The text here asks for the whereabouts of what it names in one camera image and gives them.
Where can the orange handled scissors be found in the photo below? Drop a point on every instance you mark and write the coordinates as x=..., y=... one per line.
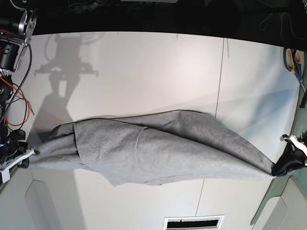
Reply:
x=293, y=62

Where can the white vent grille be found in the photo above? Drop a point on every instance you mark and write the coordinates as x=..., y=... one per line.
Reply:
x=193, y=223

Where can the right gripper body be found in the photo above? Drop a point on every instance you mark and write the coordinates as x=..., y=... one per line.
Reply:
x=13, y=146

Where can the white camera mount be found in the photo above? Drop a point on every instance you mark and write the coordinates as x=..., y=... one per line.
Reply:
x=5, y=170
x=293, y=141

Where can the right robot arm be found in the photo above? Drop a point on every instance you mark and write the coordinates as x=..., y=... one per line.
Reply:
x=18, y=19

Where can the grey t-shirt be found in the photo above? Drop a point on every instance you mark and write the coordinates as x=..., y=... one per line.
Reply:
x=153, y=149

